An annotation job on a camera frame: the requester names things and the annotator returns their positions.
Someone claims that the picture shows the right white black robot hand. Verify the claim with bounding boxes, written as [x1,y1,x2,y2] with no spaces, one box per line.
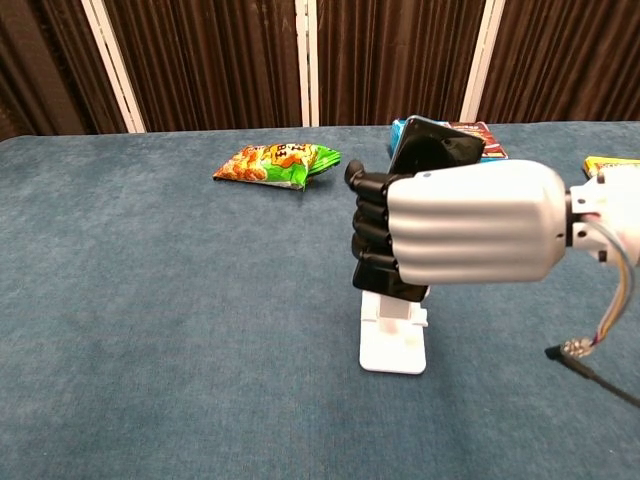
[343,158,571,287]

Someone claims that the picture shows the black smartphone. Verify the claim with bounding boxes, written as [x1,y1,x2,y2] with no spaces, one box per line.
[352,114,486,302]

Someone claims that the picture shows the white phone stand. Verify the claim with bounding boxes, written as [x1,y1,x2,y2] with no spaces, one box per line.
[358,289,430,375]

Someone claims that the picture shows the blue red snack box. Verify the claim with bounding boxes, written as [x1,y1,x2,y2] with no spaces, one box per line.
[388,118,510,164]

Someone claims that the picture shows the yellow snack box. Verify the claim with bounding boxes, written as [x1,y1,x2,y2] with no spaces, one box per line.
[583,155,640,179]

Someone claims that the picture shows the dark pleated partition panel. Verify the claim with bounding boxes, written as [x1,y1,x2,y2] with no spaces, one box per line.
[307,0,501,127]
[0,0,146,141]
[459,0,640,124]
[82,0,311,134]

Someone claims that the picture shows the orange green snack bag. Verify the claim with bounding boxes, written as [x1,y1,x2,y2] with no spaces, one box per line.
[212,142,342,192]

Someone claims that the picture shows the blue felt table mat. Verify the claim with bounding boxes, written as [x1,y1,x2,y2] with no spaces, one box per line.
[0,119,640,480]

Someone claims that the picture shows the black plug wrist cable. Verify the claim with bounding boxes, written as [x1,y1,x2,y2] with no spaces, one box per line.
[543,219,640,409]

